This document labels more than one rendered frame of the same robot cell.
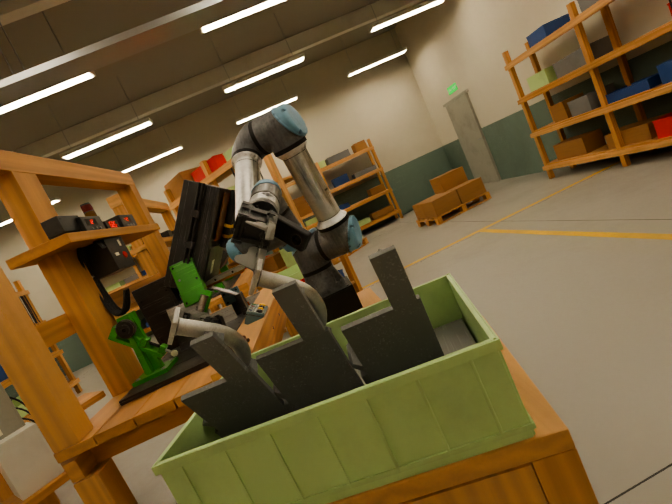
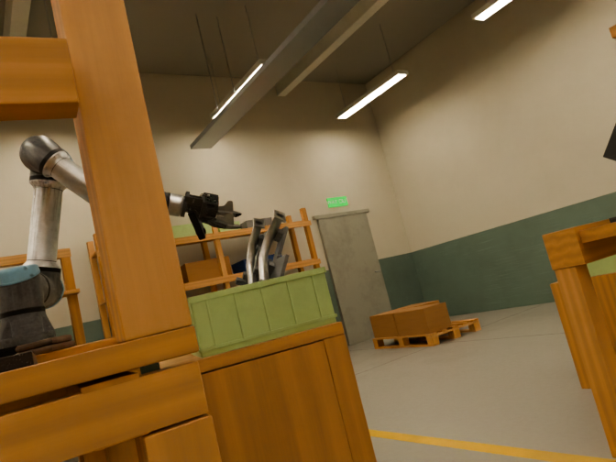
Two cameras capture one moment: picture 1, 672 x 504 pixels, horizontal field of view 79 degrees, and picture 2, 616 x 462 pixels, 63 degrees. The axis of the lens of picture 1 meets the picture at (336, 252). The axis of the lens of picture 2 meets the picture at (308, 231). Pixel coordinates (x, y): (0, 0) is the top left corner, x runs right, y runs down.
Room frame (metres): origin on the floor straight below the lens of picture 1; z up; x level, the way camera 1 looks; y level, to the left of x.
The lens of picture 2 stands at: (1.43, 1.78, 0.88)
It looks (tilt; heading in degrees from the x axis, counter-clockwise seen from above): 7 degrees up; 241
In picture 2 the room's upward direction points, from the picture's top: 14 degrees counter-clockwise
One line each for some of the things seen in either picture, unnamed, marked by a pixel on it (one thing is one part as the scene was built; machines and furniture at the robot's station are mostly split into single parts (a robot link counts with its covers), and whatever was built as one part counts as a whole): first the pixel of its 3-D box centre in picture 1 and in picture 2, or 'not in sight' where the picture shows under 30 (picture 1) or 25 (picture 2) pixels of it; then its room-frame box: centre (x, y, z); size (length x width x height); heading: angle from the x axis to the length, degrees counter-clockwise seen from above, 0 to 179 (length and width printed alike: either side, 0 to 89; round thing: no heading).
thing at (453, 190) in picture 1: (446, 195); not in sight; (7.69, -2.37, 0.37); 1.20 x 0.80 x 0.74; 104
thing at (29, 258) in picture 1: (100, 241); not in sight; (2.00, 1.01, 1.52); 0.90 x 0.25 x 0.04; 0
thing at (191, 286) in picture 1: (190, 280); not in sight; (1.93, 0.68, 1.17); 0.13 x 0.12 x 0.20; 0
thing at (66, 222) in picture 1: (63, 226); not in sight; (1.71, 0.96, 1.59); 0.15 x 0.07 x 0.07; 0
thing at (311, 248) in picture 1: (309, 249); (20, 288); (1.47, 0.08, 1.11); 0.13 x 0.12 x 0.14; 69
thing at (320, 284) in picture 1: (321, 278); (25, 327); (1.48, 0.09, 0.99); 0.15 x 0.15 x 0.10
